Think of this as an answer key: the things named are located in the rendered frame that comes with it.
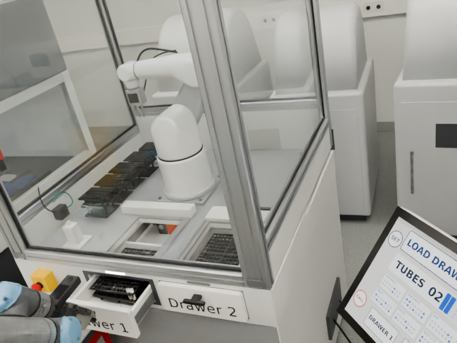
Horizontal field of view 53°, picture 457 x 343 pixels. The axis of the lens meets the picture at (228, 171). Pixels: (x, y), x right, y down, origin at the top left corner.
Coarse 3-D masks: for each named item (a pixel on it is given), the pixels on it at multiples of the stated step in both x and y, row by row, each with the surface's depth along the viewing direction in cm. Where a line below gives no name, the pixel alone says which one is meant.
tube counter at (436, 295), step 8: (432, 288) 97; (440, 288) 96; (424, 296) 98; (432, 296) 97; (440, 296) 95; (448, 296) 94; (432, 304) 96; (440, 304) 95; (448, 304) 93; (456, 304) 92; (448, 312) 93; (456, 312) 91; (456, 320) 91
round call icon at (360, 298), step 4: (360, 288) 113; (356, 292) 114; (360, 292) 113; (364, 292) 112; (356, 296) 113; (360, 296) 112; (364, 296) 111; (368, 296) 110; (352, 300) 114; (356, 300) 113; (360, 300) 112; (364, 300) 111; (356, 304) 112; (360, 304) 111; (364, 304) 111; (360, 308) 111
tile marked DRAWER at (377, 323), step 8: (376, 312) 107; (368, 320) 108; (376, 320) 106; (384, 320) 104; (368, 328) 107; (376, 328) 106; (384, 328) 104; (392, 328) 102; (376, 336) 105; (384, 336) 103; (392, 336) 101
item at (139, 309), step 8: (88, 280) 160; (88, 288) 159; (80, 296) 155; (88, 296) 159; (144, 296) 148; (152, 296) 152; (128, 304) 154; (136, 304) 144; (144, 304) 147; (136, 312) 144; (144, 312) 147; (136, 320) 143
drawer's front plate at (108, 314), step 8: (80, 304) 144; (88, 304) 144; (96, 304) 143; (104, 304) 142; (96, 312) 143; (104, 312) 142; (112, 312) 140; (120, 312) 138; (128, 312) 137; (104, 320) 144; (112, 320) 142; (120, 320) 140; (128, 320) 139; (88, 328) 149; (96, 328) 148; (104, 328) 146; (120, 328) 142; (128, 328) 141; (136, 328) 141; (128, 336) 143; (136, 336) 141
